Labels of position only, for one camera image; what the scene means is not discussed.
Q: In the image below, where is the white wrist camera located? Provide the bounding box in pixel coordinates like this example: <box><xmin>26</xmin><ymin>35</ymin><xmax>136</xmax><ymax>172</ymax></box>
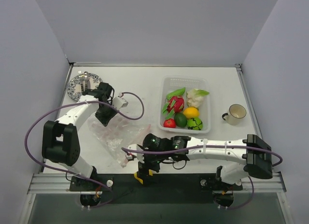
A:
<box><xmin>124</xmin><ymin>144</ymin><xmax>144</xmax><ymax>163</ymax></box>
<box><xmin>112</xmin><ymin>97</ymin><xmax>128</xmax><ymax>110</ymax></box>

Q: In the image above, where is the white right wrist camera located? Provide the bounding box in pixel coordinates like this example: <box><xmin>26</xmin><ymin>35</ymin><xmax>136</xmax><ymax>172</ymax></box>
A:
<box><xmin>124</xmin><ymin>144</ymin><xmax>144</xmax><ymax>163</ymax></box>

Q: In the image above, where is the red fake dragon fruit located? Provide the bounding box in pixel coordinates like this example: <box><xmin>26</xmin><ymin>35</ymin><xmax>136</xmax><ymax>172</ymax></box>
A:
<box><xmin>161</xmin><ymin>96</ymin><xmax>184</xmax><ymax>119</ymax></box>

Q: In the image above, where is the metal spoon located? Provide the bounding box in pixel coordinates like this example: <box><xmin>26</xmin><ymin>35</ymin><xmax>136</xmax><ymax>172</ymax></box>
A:
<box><xmin>83</xmin><ymin>71</ymin><xmax>90</xmax><ymax>91</ymax></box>

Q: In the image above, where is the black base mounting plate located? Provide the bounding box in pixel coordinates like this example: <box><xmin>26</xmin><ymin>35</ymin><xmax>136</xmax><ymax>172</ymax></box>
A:
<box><xmin>69</xmin><ymin>173</ymin><xmax>243</xmax><ymax>207</ymax></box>

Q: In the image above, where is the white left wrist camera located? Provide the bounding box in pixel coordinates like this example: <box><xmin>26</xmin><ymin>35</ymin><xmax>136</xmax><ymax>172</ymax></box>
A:
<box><xmin>112</xmin><ymin>97</ymin><xmax>128</xmax><ymax>110</ymax></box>

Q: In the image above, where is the white fake cauliflower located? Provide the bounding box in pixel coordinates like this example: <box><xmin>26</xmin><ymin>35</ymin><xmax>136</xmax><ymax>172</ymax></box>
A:
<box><xmin>186</xmin><ymin>88</ymin><xmax>209</xmax><ymax>108</ymax></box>

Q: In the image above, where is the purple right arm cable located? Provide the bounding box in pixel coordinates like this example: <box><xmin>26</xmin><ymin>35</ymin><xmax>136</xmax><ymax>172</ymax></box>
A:
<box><xmin>121</xmin><ymin>141</ymin><xmax>283</xmax><ymax>210</ymax></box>

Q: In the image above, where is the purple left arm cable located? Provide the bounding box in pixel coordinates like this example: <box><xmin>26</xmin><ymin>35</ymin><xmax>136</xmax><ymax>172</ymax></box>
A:
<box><xmin>24</xmin><ymin>91</ymin><xmax>145</xmax><ymax>208</ymax></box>

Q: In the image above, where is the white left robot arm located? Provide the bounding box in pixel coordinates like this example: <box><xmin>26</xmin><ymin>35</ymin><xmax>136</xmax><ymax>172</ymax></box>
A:
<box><xmin>42</xmin><ymin>83</ymin><xmax>116</xmax><ymax>191</ymax></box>

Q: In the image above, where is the cream mug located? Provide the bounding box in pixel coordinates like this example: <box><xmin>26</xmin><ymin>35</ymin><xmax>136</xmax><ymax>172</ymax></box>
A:
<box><xmin>222</xmin><ymin>104</ymin><xmax>247</xmax><ymax>126</ymax></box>

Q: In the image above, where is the yellow fake lemon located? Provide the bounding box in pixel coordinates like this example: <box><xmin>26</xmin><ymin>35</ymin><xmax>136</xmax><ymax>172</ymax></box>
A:
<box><xmin>183</xmin><ymin>107</ymin><xmax>199</xmax><ymax>119</ymax></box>

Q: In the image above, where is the green fake watermelon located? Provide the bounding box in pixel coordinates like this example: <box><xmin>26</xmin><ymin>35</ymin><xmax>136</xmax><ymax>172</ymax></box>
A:
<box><xmin>187</xmin><ymin>117</ymin><xmax>203</xmax><ymax>131</ymax></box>

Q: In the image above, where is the blue patterned plate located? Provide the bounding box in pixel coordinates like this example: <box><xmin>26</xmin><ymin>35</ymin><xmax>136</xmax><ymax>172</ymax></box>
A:
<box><xmin>67</xmin><ymin>73</ymin><xmax>102</xmax><ymax>101</ymax></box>

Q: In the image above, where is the white plastic basket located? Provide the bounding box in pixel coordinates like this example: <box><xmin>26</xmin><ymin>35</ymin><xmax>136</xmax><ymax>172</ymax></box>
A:
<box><xmin>158</xmin><ymin>76</ymin><xmax>211</xmax><ymax>134</ymax></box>

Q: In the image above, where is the metal fork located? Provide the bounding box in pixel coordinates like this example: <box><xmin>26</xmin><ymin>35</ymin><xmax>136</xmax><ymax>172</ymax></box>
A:
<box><xmin>78</xmin><ymin>71</ymin><xmax>84</xmax><ymax>84</ymax></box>

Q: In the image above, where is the dark green fake avocado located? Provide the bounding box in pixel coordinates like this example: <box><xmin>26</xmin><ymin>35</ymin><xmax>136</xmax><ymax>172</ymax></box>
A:
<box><xmin>174</xmin><ymin>112</ymin><xmax>187</xmax><ymax>128</ymax></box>

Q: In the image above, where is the aluminium front rail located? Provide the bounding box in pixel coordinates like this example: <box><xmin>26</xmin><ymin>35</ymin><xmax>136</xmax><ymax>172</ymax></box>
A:
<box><xmin>28</xmin><ymin>173</ymin><xmax>286</xmax><ymax>195</ymax></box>

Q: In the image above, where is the clear zip top bag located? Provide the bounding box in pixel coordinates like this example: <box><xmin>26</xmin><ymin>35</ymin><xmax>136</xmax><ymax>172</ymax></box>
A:
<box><xmin>87</xmin><ymin>114</ymin><xmax>151</xmax><ymax>168</ymax></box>

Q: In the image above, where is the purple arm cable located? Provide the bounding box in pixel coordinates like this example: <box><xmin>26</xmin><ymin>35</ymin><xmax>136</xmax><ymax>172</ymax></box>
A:
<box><xmin>24</xmin><ymin>91</ymin><xmax>145</xmax><ymax>208</ymax></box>
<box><xmin>121</xmin><ymin>141</ymin><xmax>283</xmax><ymax>210</ymax></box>

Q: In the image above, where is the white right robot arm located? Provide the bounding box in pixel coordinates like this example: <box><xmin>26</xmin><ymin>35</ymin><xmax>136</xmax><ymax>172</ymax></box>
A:
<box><xmin>128</xmin><ymin>133</ymin><xmax>273</xmax><ymax>189</ymax></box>

